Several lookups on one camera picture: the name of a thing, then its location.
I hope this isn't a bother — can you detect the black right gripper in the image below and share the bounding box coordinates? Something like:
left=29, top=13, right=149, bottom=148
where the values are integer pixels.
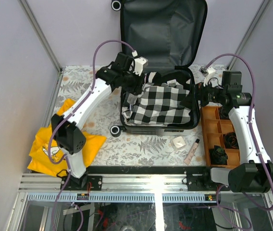
left=180, top=78, right=226, bottom=110

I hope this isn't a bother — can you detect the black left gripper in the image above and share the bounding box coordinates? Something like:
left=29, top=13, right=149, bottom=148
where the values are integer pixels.
left=120, top=66, right=143, bottom=94

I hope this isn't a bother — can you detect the black garment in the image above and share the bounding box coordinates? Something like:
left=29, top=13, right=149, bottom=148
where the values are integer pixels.
left=160, top=72, right=199, bottom=128

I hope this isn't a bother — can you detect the black white checkered cloth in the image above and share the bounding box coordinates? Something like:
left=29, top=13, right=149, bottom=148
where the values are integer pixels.
left=122, top=82, right=191, bottom=126

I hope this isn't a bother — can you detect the zebra pattern fleece blanket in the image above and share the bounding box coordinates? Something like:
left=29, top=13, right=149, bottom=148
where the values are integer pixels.
left=144, top=72, right=161, bottom=84

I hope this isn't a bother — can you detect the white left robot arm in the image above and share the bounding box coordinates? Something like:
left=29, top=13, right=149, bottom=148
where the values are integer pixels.
left=51, top=52, right=148, bottom=190

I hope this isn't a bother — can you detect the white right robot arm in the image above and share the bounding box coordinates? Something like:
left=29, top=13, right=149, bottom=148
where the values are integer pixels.
left=180, top=71, right=273, bottom=193

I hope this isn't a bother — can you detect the black rolled item top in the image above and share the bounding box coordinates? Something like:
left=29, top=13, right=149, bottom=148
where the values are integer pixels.
left=218, top=107, right=229, bottom=120

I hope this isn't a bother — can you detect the black rolled item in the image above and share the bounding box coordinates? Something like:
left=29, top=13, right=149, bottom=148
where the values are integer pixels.
left=218, top=107, right=229, bottom=120
left=223, top=132, right=239, bottom=149

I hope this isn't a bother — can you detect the wooden compartment organizer tray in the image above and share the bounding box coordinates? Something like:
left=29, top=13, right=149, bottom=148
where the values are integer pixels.
left=200, top=106, right=240, bottom=169

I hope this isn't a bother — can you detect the small white box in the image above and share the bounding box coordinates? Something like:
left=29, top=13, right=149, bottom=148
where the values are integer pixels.
left=171, top=136, right=186, bottom=152

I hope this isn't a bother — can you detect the black rolled item middle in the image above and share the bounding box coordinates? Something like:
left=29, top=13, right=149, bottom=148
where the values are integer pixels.
left=223, top=132, right=239, bottom=149

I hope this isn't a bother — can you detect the pink cosmetic tube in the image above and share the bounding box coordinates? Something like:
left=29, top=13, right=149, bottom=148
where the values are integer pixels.
left=184, top=139, right=200, bottom=165

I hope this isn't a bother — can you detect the dark green rolled item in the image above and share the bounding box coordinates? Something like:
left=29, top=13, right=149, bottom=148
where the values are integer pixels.
left=209, top=145, right=228, bottom=165

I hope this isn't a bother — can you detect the black open suitcase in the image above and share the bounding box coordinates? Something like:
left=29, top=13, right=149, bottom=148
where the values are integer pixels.
left=120, top=0, right=208, bottom=136

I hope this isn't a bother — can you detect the floral patterned table cloth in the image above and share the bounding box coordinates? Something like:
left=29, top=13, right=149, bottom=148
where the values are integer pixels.
left=54, top=64, right=233, bottom=167

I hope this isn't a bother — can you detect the yellow Snoopy t-shirt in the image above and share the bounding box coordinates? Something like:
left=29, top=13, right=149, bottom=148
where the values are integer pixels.
left=27, top=99, right=107, bottom=178

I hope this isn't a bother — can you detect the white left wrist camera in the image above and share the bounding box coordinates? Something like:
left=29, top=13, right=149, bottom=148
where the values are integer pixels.
left=130, top=51, right=148, bottom=76

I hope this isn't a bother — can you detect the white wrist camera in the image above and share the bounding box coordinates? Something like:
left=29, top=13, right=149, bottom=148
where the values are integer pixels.
left=199, top=66, right=215, bottom=86
left=130, top=51, right=148, bottom=76

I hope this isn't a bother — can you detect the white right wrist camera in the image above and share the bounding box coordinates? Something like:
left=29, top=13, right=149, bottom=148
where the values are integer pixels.
left=199, top=66, right=215, bottom=86

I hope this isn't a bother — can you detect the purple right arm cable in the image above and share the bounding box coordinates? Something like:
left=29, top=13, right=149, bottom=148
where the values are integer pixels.
left=199, top=53, right=273, bottom=231

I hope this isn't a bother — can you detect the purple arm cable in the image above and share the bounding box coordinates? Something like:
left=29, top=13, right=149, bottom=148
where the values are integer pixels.
left=199, top=53, right=273, bottom=231
left=47, top=39, right=138, bottom=231

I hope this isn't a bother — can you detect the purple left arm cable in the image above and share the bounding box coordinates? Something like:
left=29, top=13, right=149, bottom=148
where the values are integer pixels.
left=47, top=39, right=138, bottom=231

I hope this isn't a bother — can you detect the aluminium front rail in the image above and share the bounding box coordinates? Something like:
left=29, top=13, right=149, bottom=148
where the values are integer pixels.
left=18, top=173, right=273, bottom=193

